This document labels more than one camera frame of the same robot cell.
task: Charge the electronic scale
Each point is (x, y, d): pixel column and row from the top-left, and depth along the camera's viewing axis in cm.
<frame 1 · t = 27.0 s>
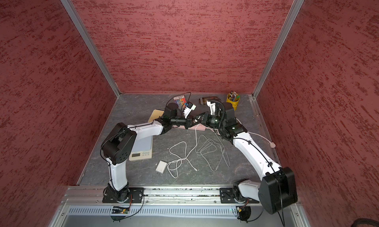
left hand: (199, 123, 85), fingers closed
right hand: (193, 120, 75), fingers closed
blue top electronic scale: (145, 153, 89), point 2 cm above the table
rainbow marker pack: (180, 100, 117), point 3 cm above the table
plaid pencil case: (203, 100, 115), point 4 cm above the table
yellow pen holder cup: (234, 98, 102), point 14 cm above the table
white square charger block: (161, 167, 83), point 2 cm above the table

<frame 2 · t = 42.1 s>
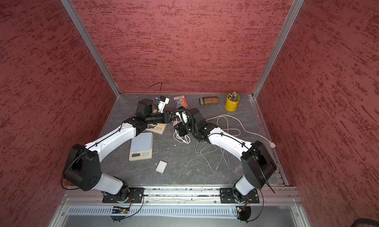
left hand: (177, 118, 80), fingers closed
right hand: (174, 129, 81), fingers closed
the named things where they were.

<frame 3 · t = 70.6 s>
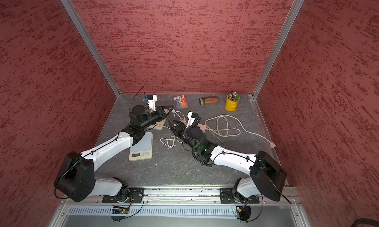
left hand: (173, 109, 77), fingers closed
right hand: (167, 125, 73), fingers open
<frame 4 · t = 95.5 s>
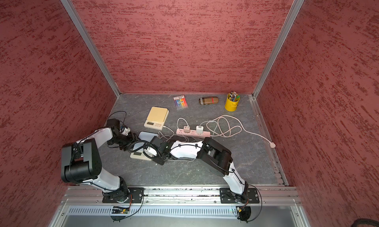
left hand: (137, 145, 90), fingers open
right hand: (158, 158, 87), fingers closed
